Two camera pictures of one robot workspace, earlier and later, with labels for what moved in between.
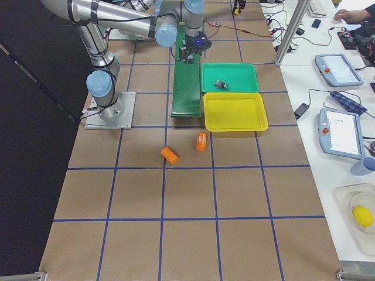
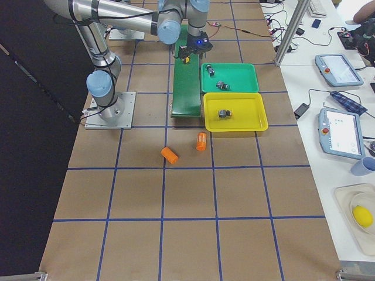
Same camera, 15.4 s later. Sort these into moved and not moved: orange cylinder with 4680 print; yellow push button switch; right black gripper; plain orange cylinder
Moved: yellow push button switch
Not moved: right black gripper; orange cylinder with 4680 print; plain orange cylinder
